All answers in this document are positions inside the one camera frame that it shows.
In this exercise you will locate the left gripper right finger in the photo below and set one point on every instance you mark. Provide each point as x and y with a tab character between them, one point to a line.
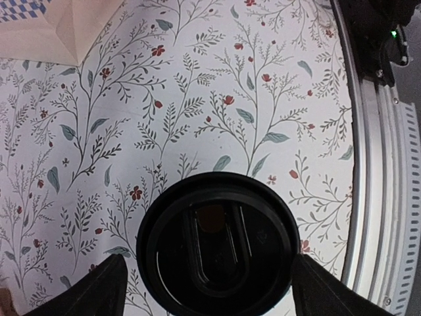
317	292

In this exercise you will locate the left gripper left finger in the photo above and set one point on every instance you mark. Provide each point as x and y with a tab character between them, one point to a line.
100	292

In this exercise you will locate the black plastic cup lid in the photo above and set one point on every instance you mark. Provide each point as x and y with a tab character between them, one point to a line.
217	243

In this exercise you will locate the checkered paper takeout bag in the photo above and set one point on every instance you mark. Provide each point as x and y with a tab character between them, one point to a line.
53	31

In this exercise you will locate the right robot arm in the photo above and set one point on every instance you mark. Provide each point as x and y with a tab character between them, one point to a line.
377	32

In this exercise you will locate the floral patterned table mat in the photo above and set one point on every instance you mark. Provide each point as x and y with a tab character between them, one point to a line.
171	89

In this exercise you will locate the front aluminium rail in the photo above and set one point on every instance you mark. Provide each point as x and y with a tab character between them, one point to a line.
384	234

